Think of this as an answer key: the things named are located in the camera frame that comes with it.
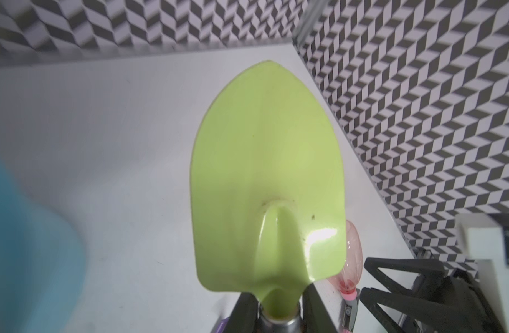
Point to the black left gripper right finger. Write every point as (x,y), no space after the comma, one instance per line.
(315,316)

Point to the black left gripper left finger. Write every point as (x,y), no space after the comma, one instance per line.
(244,316)

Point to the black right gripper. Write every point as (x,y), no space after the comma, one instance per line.
(443,303)

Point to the purple fork pink handle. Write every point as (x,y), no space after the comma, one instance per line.
(220,325)

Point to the green trowel wooden handle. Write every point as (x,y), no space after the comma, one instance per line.
(267,193)

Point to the light blue plastic bucket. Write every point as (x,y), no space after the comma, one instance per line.
(42,264)

